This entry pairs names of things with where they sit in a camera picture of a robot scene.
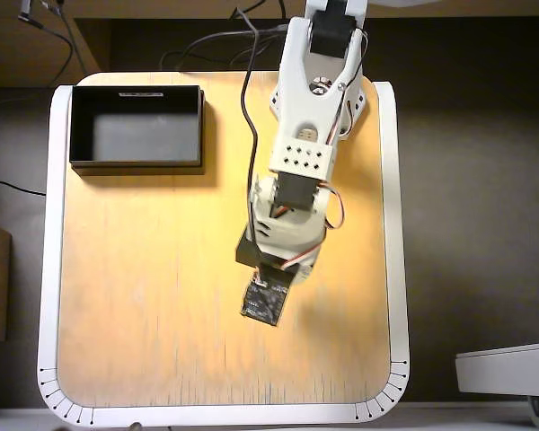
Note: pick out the white board edge frame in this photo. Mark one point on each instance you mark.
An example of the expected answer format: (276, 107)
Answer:
(395, 224)

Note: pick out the wooden desk shelf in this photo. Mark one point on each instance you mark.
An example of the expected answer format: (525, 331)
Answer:
(9, 49)

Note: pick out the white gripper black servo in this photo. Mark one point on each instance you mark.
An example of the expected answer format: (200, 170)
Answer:
(304, 275)

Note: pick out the black rectangular bin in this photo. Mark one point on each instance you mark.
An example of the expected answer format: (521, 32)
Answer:
(139, 139)

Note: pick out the white flat plastic device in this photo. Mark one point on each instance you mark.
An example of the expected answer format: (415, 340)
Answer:
(507, 368)

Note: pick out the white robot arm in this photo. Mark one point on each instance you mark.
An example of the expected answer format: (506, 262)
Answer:
(305, 112)

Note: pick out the white label strip sticker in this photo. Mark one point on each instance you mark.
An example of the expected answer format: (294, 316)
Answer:
(139, 94)

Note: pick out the black wrist camera circuit board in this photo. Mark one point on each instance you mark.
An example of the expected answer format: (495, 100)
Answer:
(265, 301)

